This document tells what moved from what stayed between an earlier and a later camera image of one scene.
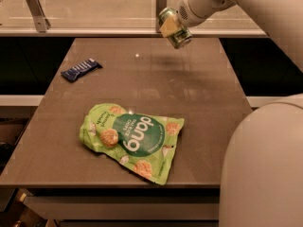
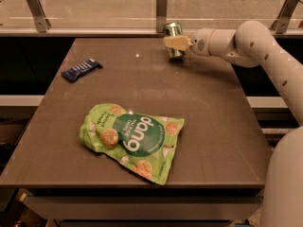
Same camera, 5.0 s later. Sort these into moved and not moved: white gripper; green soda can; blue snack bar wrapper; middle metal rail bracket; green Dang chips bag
Moved: green soda can; white gripper
Not moved: middle metal rail bracket; green Dang chips bag; blue snack bar wrapper
